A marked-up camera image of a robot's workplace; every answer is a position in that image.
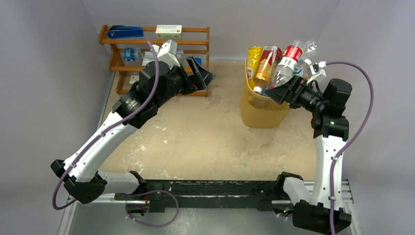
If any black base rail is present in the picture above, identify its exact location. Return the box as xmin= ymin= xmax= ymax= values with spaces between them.
xmin=115 ymin=180 xmax=291 ymax=212

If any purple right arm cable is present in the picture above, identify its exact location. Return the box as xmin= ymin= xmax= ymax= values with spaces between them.
xmin=324 ymin=61 xmax=375 ymax=235

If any small clear container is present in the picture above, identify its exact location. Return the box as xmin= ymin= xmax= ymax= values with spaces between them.
xmin=176 ymin=49 xmax=184 ymax=56

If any clear bottle red label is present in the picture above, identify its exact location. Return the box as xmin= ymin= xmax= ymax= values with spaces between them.
xmin=270 ymin=40 xmax=305 ymax=89

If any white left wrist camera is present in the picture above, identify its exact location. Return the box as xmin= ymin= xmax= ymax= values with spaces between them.
xmin=152 ymin=39 xmax=181 ymax=68

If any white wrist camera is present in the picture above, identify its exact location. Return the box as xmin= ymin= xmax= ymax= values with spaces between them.
xmin=305 ymin=59 xmax=326 ymax=85
xmin=152 ymin=39 xmax=181 ymax=68

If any blue stapler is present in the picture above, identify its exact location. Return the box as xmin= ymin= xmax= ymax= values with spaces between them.
xmin=107 ymin=25 xmax=144 ymax=39

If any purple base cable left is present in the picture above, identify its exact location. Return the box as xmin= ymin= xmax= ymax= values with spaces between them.
xmin=125 ymin=190 xmax=180 ymax=228

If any set of colored markers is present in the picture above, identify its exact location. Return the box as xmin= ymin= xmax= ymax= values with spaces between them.
xmin=141 ymin=51 xmax=154 ymax=67

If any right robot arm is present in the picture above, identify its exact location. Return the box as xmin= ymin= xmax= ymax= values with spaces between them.
xmin=265 ymin=76 xmax=352 ymax=235

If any wooden shelf rack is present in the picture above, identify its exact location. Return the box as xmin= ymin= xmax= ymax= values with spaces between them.
xmin=98 ymin=24 xmax=210 ymax=96

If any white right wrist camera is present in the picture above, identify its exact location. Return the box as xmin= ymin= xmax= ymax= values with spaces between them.
xmin=305 ymin=59 xmax=326 ymax=85

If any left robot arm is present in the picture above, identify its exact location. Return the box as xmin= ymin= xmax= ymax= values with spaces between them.
xmin=51 ymin=56 xmax=216 ymax=204

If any amber bottle red gold label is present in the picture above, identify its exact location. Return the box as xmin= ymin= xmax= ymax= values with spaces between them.
xmin=253 ymin=46 xmax=282 ymax=94

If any yellow mesh waste bin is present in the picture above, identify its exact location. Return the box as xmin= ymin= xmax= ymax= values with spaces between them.
xmin=240 ymin=65 xmax=290 ymax=129

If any blue white eraser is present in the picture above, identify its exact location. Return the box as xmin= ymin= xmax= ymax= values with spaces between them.
xmin=194 ymin=57 xmax=202 ymax=65

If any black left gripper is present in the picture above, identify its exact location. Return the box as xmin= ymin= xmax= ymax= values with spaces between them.
xmin=154 ymin=56 xmax=215 ymax=109

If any yellow plastic bottle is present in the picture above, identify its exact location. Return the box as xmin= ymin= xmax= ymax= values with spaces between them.
xmin=246 ymin=46 xmax=263 ymax=89

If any clear bottle blue white label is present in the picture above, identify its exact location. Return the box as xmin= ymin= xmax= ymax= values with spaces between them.
xmin=293 ymin=59 xmax=312 ymax=79

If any aluminium table frame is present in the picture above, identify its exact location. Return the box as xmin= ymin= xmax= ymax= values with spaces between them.
xmin=57 ymin=180 xmax=362 ymax=235

